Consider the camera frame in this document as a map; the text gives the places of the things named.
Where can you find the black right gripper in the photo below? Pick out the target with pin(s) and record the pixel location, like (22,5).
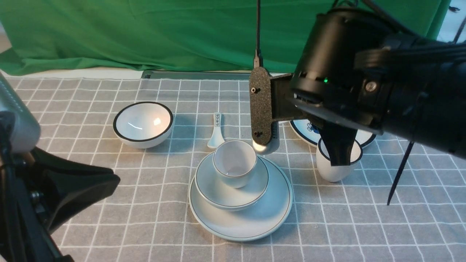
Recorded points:
(337,138)

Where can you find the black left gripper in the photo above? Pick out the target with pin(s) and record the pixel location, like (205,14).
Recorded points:
(39,193)

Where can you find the white cup thin rim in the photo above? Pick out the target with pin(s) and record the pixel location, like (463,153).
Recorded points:
(235,162)

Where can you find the shallow white bowl thin rim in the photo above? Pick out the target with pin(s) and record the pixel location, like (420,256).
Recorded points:
(227,192)

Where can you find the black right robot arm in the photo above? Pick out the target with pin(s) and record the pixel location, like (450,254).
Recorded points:
(360,70)

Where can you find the black-rimmed illustrated plate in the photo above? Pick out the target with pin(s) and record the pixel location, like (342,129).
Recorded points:
(308,132)

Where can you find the black-rimmed white cup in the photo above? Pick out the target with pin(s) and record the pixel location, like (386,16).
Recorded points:
(336,173)

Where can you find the black-rimmed white bowl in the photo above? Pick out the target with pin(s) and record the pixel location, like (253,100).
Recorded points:
(143,125)

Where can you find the small patterned white spoon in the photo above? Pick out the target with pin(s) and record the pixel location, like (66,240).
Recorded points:
(217,136)

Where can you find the large plain white plate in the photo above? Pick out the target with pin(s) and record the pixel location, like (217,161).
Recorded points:
(252,223)

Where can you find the green backdrop cloth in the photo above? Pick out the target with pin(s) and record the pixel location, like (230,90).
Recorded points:
(183,35)

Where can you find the grey checked tablecloth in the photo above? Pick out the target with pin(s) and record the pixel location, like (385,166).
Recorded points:
(148,217)

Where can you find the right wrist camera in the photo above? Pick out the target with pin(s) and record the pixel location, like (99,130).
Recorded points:
(265,132)

